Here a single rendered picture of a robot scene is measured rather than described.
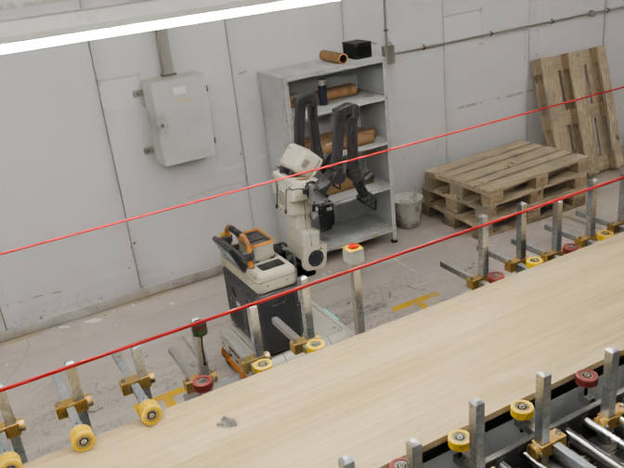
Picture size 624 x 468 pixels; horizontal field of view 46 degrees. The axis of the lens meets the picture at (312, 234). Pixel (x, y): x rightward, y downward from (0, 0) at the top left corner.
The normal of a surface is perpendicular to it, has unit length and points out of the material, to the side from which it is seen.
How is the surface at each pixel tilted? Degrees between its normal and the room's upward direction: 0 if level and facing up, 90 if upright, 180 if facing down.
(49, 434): 0
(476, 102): 90
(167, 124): 90
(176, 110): 90
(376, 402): 0
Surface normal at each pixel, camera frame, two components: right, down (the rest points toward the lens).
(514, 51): 0.48, 0.30
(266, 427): -0.10, -0.92
